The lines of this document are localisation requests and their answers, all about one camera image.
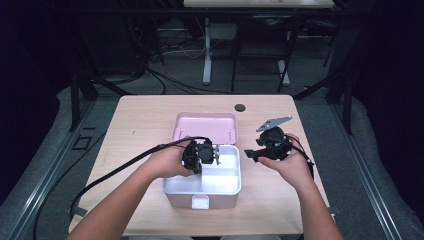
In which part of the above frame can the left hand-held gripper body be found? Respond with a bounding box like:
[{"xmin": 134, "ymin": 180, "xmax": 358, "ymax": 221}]
[{"xmin": 181, "ymin": 137, "xmax": 221, "ymax": 167}]

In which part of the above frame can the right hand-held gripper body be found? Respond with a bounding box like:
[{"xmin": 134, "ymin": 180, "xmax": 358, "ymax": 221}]
[{"xmin": 255, "ymin": 115, "xmax": 294, "ymax": 161}]

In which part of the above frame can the white divided tray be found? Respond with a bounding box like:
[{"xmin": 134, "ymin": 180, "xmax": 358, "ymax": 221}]
[{"xmin": 162, "ymin": 144, "xmax": 242, "ymax": 196}]

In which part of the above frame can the pink storage box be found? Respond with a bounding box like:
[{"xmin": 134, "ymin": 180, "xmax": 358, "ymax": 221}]
[{"xmin": 161, "ymin": 111, "xmax": 242, "ymax": 210}]

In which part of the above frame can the person's left hand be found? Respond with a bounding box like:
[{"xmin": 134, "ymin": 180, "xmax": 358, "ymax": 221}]
[{"xmin": 143, "ymin": 139, "xmax": 195, "ymax": 180}]

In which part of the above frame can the person's right hand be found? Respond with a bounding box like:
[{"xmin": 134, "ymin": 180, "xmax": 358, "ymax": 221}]
[{"xmin": 259, "ymin": 133, "xmax": 315, "ymax": 191}]

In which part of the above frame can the white desk leg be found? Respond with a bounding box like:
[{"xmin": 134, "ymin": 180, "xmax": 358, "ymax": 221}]
[
  {"xmin": 276, "ymin": 59, "xmax": 291, "ymax": 87},
  {"xmin": 202, "ymin": 16, "xmax": 214, "ymax": 86}
]

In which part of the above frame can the black metal stand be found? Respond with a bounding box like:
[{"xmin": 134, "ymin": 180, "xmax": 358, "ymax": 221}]
[
  {"xmin": 293, "ymin": 66, "xmax": 355, "ymax": 136},
  {"xmin": 67, "ymin": 71, "xmax": 98, "ymax": 133}
]

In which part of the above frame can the black chair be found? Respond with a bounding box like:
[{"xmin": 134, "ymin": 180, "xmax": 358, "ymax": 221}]
[{"xmin": 230, "ymin": 14, "xmax": 301, "ymax": 94}]

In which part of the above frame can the light wooden desk top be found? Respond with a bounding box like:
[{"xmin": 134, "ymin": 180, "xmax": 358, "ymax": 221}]
[{"xmin": 183, "ymin": 0, "xmax": 335, "ymax": 9}]

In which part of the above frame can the right hand-held gripper cable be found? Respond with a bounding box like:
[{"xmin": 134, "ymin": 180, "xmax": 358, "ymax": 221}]
[{"xmin": 274, "ymin": 135, "xmax": 315, "ymax": 178}]

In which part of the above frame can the hand-held gripper cable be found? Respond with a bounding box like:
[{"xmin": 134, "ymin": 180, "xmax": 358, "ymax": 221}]
[
  {"xmin": 69, "ymin": 135, "xmax": 213, "ymax": 217},
  {"xmin": 274, "ymin": 135, "xmax": 315, "ymax": 178}
]

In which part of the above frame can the bundle of black cables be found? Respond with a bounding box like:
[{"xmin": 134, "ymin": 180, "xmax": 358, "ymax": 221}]
[{"xmin": 143, "ymin": 66, "xmax": 234, "ymax": 96}]

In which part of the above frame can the left hand-held gripper cable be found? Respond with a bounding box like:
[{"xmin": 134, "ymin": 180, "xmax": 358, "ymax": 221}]
[{"xmin": 69, "ymin": 135, "xmax": 213, "ymax": 217}]

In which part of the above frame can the thin black floor cable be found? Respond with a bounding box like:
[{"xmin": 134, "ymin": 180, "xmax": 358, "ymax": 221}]
[{"xmin": 32, "ymin": 132, "xmax": 108, "ymax": 240}]

